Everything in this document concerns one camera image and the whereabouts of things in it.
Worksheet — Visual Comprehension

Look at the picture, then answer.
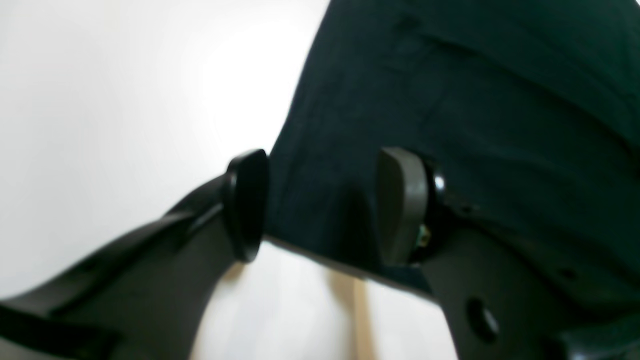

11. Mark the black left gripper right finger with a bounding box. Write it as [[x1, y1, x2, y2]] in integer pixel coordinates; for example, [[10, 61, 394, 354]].
[[375, 146, 640, 360]]

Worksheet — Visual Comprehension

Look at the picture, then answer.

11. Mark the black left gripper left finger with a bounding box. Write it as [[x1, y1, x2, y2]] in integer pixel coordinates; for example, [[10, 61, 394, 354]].
[[0, 149, 269, 360]]

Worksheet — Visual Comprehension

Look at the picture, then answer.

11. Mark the black T-shirt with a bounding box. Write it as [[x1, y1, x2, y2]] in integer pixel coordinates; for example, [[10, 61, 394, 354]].
[[265, 0, 639, 315]]

